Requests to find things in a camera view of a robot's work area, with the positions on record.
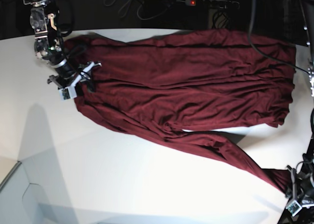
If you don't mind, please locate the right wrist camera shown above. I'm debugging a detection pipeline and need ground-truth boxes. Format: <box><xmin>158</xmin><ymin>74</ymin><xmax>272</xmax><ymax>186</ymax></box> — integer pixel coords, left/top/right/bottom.
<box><xmin>59</xmin><ymin>86</ymin><xmax>77</xmax><ymax>100</ymax></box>

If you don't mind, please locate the white cable loop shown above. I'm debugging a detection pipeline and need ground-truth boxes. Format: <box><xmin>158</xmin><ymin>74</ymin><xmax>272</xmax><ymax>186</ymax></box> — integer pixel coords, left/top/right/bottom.
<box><xmin>118</xmin><ymin>0</ymin><xmax>175</xmax><ymax>20</ymax></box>

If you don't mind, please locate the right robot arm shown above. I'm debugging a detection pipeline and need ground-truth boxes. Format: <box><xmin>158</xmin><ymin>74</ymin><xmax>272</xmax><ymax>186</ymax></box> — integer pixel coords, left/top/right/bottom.
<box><xmin>23</xmin><ymin>0</ymin><xmax>101</xmax><ymax>100</ymax></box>

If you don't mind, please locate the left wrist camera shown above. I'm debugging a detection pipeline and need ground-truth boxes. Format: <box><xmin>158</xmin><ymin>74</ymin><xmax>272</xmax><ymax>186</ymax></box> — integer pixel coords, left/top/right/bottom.
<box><xmin>286</xmin><ymin>199</ymin><xmax>302</xmax><ymax>217</ymax></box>

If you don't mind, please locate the black power strip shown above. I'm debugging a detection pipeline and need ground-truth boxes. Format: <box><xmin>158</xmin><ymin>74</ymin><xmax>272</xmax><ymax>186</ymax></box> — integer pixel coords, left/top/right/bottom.
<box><xmin>184</xmin><ymin>0</ymin><xmax>240</xmax><ymax>9</ymax></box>

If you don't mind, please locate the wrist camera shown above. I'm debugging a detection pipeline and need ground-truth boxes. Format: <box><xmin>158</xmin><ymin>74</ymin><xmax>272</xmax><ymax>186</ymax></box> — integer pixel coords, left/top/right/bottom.
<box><xmin>286</xmin><ymin>199</ymin><xmax>302</xmax><ymax>217</ymax></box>
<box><xmin>59</xmin><ymin>86</ymin><xmax>77</xmax><ymax>100</ymax></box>

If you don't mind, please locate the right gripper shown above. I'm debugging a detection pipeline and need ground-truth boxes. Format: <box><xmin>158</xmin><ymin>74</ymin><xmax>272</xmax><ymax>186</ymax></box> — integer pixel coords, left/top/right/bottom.
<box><xmin>47</xmin><ymin>59</ymin><xmax>102</xmax><ymax>96</ymax></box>

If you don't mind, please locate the dark red t-shirt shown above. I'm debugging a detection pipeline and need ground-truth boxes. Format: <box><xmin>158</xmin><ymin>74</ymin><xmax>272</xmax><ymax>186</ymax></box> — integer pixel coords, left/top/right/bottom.
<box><xmin>65</xmin><ymin>29</ymin><xmax>295</xmax><ymax>192</ymax></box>

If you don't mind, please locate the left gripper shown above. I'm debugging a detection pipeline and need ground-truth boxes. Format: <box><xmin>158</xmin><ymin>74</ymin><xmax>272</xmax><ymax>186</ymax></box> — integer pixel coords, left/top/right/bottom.
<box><xmin>286</xmin><ymin>164</ymin><xmax>314</xmax><ymax>210</ymax></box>

